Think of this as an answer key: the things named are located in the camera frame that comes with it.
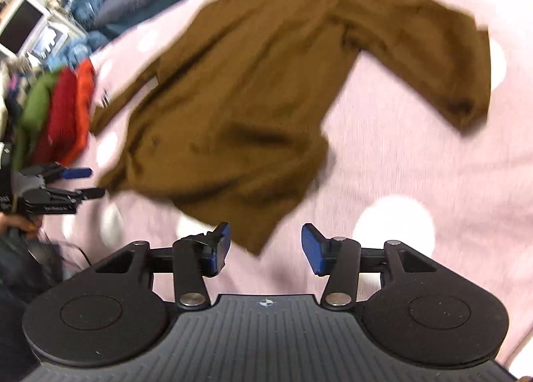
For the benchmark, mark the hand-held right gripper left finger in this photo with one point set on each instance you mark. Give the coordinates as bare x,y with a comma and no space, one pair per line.
220,248

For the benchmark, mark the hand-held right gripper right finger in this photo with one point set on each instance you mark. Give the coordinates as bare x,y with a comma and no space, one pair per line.
313,251

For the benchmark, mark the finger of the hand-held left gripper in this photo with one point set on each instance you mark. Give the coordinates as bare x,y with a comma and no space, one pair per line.
89,193
77,173

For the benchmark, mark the brown shirt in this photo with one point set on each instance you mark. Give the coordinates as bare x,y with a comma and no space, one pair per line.
250,94

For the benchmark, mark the person's left hand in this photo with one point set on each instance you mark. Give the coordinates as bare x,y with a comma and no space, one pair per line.
12,222

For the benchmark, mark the folded red knit garment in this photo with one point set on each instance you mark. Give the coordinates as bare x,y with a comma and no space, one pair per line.
62,115

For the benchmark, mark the folded orange garment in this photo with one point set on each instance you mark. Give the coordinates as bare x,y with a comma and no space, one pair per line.
83,107

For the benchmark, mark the folded green garment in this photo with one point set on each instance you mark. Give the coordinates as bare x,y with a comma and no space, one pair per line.
37,103

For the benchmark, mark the blue cloth pile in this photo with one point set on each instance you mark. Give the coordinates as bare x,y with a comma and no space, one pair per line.
70,53

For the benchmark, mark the pink polka dot blanket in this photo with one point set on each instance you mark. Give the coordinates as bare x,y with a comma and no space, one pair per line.
416,165

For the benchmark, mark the white device with knobs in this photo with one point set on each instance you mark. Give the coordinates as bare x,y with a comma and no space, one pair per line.
50,38

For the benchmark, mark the white framed monitor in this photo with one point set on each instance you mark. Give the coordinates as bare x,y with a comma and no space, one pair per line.
18,24

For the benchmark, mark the crumpled blue bedding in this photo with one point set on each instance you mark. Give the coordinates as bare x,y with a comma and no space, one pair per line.
89,1

